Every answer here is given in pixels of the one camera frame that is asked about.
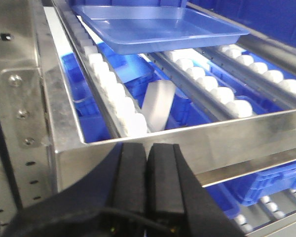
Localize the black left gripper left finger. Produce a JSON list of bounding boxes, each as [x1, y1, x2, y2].
[[3, 143, 146, 237]]

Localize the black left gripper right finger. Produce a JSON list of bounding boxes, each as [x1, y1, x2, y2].
[[146, 143, 244, 237]]

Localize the blue plastic tray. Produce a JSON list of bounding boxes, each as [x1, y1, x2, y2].
[[68, 0, 249, 55]]

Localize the blue crate lower right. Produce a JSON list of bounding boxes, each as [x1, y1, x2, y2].
[[222, 158, 296, 207]]

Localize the left white roller track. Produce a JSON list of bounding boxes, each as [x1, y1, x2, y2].
[[63, 11, 150, 137]]

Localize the white roller track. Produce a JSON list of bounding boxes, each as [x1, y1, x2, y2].
[[63, 11, 150, 137], [217, 44, 296, 104], [146, 51, 255, 121]]

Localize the white plastic piece in bin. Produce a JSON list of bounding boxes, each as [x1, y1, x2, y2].
[[142, 79, 176, 132]]

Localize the middle white roller track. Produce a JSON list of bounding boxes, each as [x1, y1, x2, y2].
[[146, 51, 255, 121]]

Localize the right white roller track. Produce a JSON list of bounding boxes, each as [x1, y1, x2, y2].
[[217, 44, 296, 104]]

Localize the stainless steel shelf frame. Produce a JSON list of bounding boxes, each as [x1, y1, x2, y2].
[[0, 0, 296, 235]]

